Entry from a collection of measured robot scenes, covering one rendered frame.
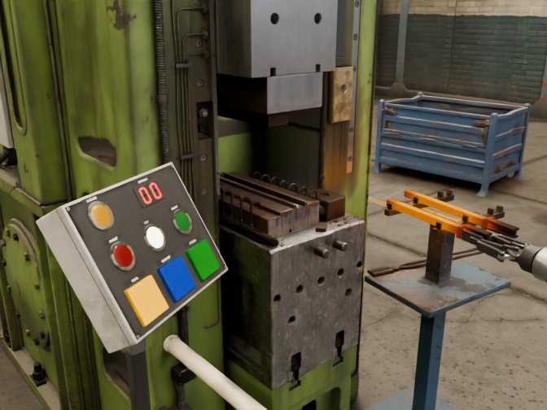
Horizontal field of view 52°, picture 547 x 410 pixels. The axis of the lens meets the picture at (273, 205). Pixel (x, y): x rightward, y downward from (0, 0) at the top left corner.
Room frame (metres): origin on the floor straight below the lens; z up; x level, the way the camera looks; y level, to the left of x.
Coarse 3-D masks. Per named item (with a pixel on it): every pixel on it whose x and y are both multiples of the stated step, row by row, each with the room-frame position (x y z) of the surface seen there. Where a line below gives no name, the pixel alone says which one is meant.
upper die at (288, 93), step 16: (224, 80) 1.59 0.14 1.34; (240, 80) 1.53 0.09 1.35; (256, 80) 1.48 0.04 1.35; (272, 80) 1.46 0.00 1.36; (288, 80) 1.49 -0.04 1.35; (304, 80) 1.53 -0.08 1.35; (320, 80) 1.57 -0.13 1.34; (224, 96) 1.59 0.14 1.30; (240, 96) 1.53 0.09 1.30; (256, 96) 1.48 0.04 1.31; (272, 96) 1.46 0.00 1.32; (288, 96) 1.49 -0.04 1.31; (304, 96) 1.53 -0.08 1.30; (320, 96) 1.57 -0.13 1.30; (272, 112) 1.46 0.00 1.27
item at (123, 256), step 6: (120, 246) 0.97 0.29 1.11; (126, 246) 0.98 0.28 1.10; (114, 252) 0.95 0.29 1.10; (120, 252) 0.96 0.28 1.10; (126, 252) 0.97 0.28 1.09; (120, 258) 0.95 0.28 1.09; (126, 258) 0.96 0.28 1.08; (132, 258) 0.97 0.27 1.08; (120, 264) 0.94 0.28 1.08; (126, 264) 0.95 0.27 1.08
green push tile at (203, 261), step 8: (192, 248) 1.11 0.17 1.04; (200, 248) 1.13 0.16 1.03; (208, 248) 1.15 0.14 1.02; (192, 256) 1.09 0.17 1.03; (200, 256) 1.11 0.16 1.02; (208, 256) 1.13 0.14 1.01; (192, 264) 1.09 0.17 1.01; (200, 264) 1.10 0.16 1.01; (208, 264) 1.12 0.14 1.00; (216, 264) 1.14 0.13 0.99; (200, 272) 1.09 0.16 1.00; (208, 272) 1.11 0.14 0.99; (200, 280) 1.08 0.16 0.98
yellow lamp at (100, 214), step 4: (92, 208) 0.97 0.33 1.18; (96, 208) 0.98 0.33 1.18; (100, 208) 0.98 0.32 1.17; (104, 208) 0.99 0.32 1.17; (92, 212) 0.96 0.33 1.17; (96, 212) 0.97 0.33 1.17; (100, 212) 0.98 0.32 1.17; (104, 212) 0.99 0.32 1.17; (108, 212) 0.99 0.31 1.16; (92, 216) 0.96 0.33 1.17; (96, 216) 0.97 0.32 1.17; (100, 216) 0.97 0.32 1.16; (104, 216) 0.98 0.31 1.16; (108, 216) 0.99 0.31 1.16; (96, 220) 0.96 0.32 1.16; (100, 220) 0.97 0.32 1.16; (104, 220) 0.97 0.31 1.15; (108, 220) 0.98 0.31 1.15; (100, 224) 0.96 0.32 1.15; (104, 224) 0.97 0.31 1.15; (108, 224) 0.98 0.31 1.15
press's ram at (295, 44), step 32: (224, 0) 1.50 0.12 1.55; (256, 0) 1.43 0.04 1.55; (288, 0) 1.49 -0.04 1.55; (320, 0) 1.56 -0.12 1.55; (224, 32) 1.50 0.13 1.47; (256, 32) 1.43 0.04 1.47; (288, 32) 1.49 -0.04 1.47; (320, 32) 1.57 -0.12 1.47; (224, 64) 1.50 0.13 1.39; (256, 64) 1.42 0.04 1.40; (288, 64) 1.49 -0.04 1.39; (320, 64) 1.57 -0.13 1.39
